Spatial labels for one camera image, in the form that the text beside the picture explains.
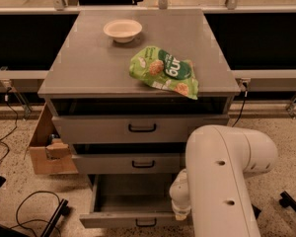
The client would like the black cable left wall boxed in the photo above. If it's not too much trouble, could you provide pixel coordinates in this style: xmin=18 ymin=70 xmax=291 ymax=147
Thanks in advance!
xmin=0 ymin=87 xmax=20 ymax=163

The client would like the green snack bag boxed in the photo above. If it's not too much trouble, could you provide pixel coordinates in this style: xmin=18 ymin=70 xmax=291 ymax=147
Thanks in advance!
xmin=129 ymin=46 xmax=198 ymax=100

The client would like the black power adapter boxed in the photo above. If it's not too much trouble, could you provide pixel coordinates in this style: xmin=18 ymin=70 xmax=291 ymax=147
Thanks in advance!
xmin=252 ymin=204 xmax=261 ymax=219

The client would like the grey bottom drawer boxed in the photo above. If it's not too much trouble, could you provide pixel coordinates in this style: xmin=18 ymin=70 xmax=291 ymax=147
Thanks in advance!
xmin=80 ymin=174 xmax=192 ymax=228

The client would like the black stand leg left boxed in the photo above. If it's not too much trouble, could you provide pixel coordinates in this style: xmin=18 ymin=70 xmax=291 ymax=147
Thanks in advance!
xmin=40 ymin=198 xmax=70 ymax=237

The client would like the grey middle drawer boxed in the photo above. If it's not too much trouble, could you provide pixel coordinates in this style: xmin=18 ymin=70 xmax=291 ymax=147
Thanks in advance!
xmin=72 ymin=153 xmax=185 ymax=174

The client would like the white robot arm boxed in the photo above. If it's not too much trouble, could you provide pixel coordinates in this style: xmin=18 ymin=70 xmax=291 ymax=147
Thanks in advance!
xmin=170 ymin=125 xmax=278 ymax=237

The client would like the grey drawer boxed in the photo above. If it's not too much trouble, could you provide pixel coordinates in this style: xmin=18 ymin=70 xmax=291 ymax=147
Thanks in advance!
xmin=52 ymin=115 xmax=229 ymax=144
xmin=80 ymin=174 xmax=192 ymax=228
xmin=72 ymin=153 xmax=185 ymax=174

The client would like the black cable floor loop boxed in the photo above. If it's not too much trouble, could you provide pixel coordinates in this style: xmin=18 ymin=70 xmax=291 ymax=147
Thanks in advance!
xmin=12 ymin=191 xmax=60 ymax=237

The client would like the black stand leg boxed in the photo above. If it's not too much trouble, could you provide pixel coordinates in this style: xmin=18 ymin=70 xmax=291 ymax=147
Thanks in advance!
xmin=40 ymin=198 xmax=70 ymax=237
xmin=279 ymin=191 xmax=296 ymax=212

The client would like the black stand leg right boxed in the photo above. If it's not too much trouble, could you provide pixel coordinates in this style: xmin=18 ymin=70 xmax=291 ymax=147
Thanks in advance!
xmin=279 ymin=191 xmax=296 ymax=212

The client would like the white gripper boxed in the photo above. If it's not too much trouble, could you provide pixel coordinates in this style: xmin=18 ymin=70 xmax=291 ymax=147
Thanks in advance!
xmin=169 ymin=169 xmax=191 ymax=221

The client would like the grey top drawer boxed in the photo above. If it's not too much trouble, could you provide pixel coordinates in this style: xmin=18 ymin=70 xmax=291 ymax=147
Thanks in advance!
xmin=52 ymin=115 xmax=229 ymax=144

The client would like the grey drawer cabinet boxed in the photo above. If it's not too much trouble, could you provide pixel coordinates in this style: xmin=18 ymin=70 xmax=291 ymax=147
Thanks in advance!
xmin=37 ymin=8 xmax=241 ymax=183

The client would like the black power cable right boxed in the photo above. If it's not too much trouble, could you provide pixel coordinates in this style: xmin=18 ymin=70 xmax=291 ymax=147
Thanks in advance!
xmin=231 ymin=81 xmax=249 ymax=128

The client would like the brown cardboard box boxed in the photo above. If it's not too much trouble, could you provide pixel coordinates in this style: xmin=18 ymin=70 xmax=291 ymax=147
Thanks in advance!
xmin=28 ymin=105 xmax=77 ymax=175

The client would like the white paper bowl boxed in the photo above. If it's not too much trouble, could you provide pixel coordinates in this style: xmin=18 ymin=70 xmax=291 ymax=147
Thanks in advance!
xmin=104 ymin=20 xmax=142 ymax=43

